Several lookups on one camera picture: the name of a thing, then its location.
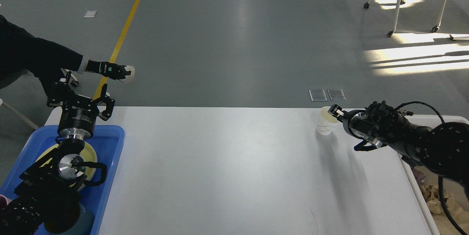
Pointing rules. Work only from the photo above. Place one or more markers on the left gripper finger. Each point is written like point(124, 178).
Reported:
point(61, 92)
point(109, 103)

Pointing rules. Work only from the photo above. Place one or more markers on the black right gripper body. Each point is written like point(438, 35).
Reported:
point(363, 124)

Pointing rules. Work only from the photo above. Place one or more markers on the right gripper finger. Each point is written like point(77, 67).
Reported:
point(338, 113)
point(364, 145)

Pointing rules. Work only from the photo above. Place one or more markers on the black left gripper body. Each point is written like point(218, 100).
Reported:
point(78, 118)

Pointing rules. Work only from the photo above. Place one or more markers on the small white cup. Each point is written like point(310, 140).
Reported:
point(326, 122)

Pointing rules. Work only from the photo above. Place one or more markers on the yellow plastic plate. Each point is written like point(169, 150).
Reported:
point(89, 154)

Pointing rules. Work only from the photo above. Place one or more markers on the brown paper ball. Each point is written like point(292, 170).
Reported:
point(432, 199)

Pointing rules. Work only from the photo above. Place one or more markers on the teal mug yellow inside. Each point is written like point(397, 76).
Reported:
point(75, 220)

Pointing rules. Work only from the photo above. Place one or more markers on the red snack wrapper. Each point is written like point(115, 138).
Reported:
point(421, 178)

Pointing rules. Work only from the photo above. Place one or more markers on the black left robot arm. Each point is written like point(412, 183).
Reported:
point(49, 191)

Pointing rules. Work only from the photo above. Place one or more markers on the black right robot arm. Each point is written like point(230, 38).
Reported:
point(443, 150)

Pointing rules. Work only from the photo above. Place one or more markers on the seated person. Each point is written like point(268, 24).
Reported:
point(46, 60)

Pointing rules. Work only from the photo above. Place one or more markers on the blue plastic tray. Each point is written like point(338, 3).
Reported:
point(107, 142)

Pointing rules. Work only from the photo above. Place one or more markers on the pink cup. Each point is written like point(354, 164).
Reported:
point(4, 201)

